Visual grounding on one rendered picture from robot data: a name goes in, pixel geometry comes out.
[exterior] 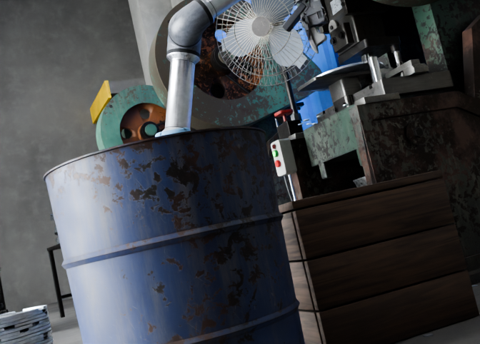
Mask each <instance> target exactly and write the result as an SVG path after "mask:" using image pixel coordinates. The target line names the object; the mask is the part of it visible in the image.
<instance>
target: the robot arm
mask: <svg viewBox="0 0 480 344"><path fill-rule="evenodd" d="M239 1H241V0H193V1H192V2H191V3H189V4H187V5H186V6H185V7H183V8H182V9H180V10H179V11H178V12H176V13H175V14H174V15H173V16H172V18H171V20H170V22H169V35H168V45H167V54H166V57H167V59H168V60H169V61H170V62H171V63H170V72H169V89H168V98H167V107H166V123H165V129H164V130H163V131H162V132H159V133H157V134H156V135H155V137H157V136H163V135H168V134H172V133H180V132H185V131H190V126H191V108H192V98H193V89H194V70H195V64H197V63H198V62H199V61H200V53H201V37H202V34H203V32H204V31H205V29H206V28H207V27H208V26H210V25H211V24H213V23H214V19H215V18H216V17H217V16H218V15H220V14H222V13H223V12H225V11H226V10H227V9H229V8H230V7H232V6H233V5H234V4H236V3H237V2H239ZM307 2H308V3H307ZM296 3H297V4H299V6H298V7H297V8H296V10H295V11H294V12H293V14H292V15H291V16H290V17H289V18H288V20H287V21H286V22H285V24H284V25H283V26H282V28H283V29H284V30H285V31H288V32H290V31H291V30H292V29H293V28H294V27H295V25H296V24H297V23H298V22H299V20H300V19H301V22H302V24H303V26H304V29H305V32H306V35H307V37H308V40H309V43H310V44H311V47H312V49H313V50H314V51H315V52H316V53H317V54H318V53H319V49H318V46H319V45H321V44H322V43H324V42H325V41H326V40H327V35H325V34H320V33H319V30H318V29H316V27H321V26H324V24H327V23H328V22H329V21H328V19H327V16H326V12H325V8H324V6H322V4H321V0H296ZM322 9H323V10H322Z"/></svg>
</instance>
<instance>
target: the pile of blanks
mask: <svg viewBox="0 0 480 344"><path fill-rule="evenodd" d="M51 333H52V329H51V324H50V320H49V312H48V308H46V309H43V310H40V311H37V312H35V313H30V314H27V315H23V316H19V317H17V318H12V319H8V320H4V321H1V322H0V344H54V339H53V336H52V335H51ZM50 336H51V337H50Z"/></svg>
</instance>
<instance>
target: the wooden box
mask: <svg viewBox="0 0 480 344"><path fill-rule="evenodd" d="M441 177H443V175H442V172H441V170H437V171H432V172H428V173H422V174H418V175H414V176H408V177H404V178H398V179H394V180H390V181H384V182H381V183H375V184H371V185H367V186H361V187H357V188H351V189H347V190H343V191H337V192H333V193H327V194H324V195H320V196H314V197H310V198H304V199H300V200H296V201H291V202H288V203H284V204H281V205H279V212H280V213H281V214H282V215H283V218H282V221H281V224H282V228H283V232H284V239H285V243H286V249H287V253H288V258H289V265H290V269H291V275H292V280H293V284H294V290H295V294H296V299H297V300H298V301H299V302H300V304H299V307H298V309H299V316H300V320H301V327H302V331H303V335H304V342H305V344H391V343H395V342H398V341H400V340H404V339H407V338H410V337H413V336H415V335H420V334H422V333H426V332H429V331H431V330H435V329H437V328H441V327H444V326H447V325H451V324H453V323H457V322H459V321H462V320H466V319H469V318H473V317H475V316H478V315H479V310H478V307H477V304H476V299H475V296H474V292H473V288H472V285H471V281H470V277H469V273H468V270H463V269H465V268H467V267H466V262H465V259H464V254H463V251H462V248H461V244H460V240H459V235H458V233H457V229H456V225H455V224H451V225H446V224H449V223H454V217H453V213H452V211H451V206H450V202H449V198H448V195H447V192H446V187H445V184H444V180H443V179H439V180H435V181H430V180H433V179H436V178H441ZM424 181H429V182H426V183H422V182H424ZM417 183H419V184H417ZM414 184H416V185H414ZM411 185H412V186H411ZM443 225H445V226H443Z"/></svg>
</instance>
